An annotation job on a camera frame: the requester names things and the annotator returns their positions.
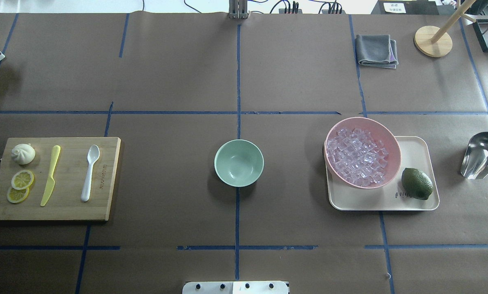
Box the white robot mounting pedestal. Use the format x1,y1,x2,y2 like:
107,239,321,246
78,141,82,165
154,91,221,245
182,281,290,294

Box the white plastic spoon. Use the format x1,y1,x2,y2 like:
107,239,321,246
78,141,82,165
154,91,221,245
80,145,100,202

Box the lemon slice upper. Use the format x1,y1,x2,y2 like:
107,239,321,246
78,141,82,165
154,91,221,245
11,169,35,190

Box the clear ice cubes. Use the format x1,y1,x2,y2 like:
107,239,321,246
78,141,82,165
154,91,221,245
325,128,389,187

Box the lemon slice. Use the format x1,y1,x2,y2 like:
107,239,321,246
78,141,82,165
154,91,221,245
7,187,30,203
11,169,35,190

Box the black power strip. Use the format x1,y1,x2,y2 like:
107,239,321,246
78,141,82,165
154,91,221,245
274,0,302,14

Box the mint green bowl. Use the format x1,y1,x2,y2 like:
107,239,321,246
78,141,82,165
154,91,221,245
214,139,265,187

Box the cream plastic tray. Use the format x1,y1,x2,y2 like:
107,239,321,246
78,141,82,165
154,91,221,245
326,136,440,212

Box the wooden stand with round base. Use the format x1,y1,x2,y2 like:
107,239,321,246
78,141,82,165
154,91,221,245
413,0,476,58

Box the yellow plastic knife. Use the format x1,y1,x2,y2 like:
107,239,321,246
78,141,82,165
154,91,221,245
40,145,61,207

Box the white steamed bun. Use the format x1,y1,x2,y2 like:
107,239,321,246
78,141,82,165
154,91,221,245
11,143,36,165

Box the folded grey cloth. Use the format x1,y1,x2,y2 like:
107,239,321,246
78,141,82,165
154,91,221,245
355,35,398,69

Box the bamboo cutting board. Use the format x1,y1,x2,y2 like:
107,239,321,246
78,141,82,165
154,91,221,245
0,137,121,221

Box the lemon slice lower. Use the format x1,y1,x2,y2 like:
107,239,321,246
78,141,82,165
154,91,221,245
7,187,30,203

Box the green lime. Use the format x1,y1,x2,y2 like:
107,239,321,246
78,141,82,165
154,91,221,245
401,167,434,200

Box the pink bowl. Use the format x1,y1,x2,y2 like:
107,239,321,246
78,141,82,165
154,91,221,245
324,117,402,189

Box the steel ice scoop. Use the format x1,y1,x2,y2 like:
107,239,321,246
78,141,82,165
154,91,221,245
460,131,488,179

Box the aluminium frame post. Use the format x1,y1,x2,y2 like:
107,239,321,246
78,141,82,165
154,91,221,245
228,0,249,19

